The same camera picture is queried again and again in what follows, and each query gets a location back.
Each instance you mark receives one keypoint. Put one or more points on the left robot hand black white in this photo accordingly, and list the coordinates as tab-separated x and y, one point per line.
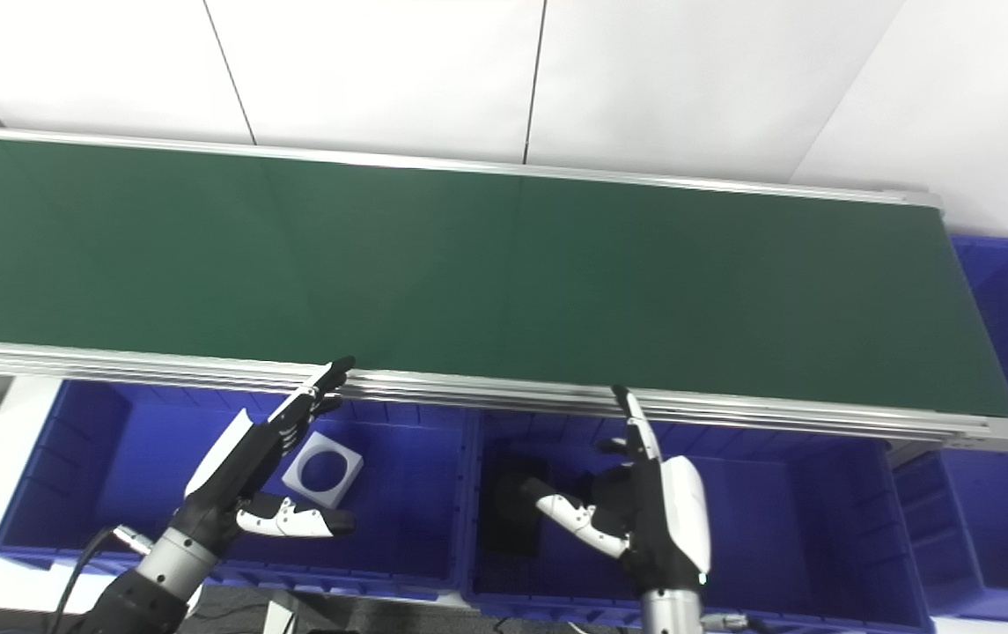
231	475

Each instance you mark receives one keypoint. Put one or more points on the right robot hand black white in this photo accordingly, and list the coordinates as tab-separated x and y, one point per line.
671	528

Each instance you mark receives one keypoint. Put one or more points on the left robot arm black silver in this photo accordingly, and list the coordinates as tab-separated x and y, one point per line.
151	590

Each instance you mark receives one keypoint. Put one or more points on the white square part with hole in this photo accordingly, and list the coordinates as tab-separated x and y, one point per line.
352	462

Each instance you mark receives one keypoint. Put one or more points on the flat black part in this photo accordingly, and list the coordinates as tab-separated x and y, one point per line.
508	515

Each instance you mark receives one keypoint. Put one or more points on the green conveyor belt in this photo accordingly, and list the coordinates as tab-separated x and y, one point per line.
468	390
468	264

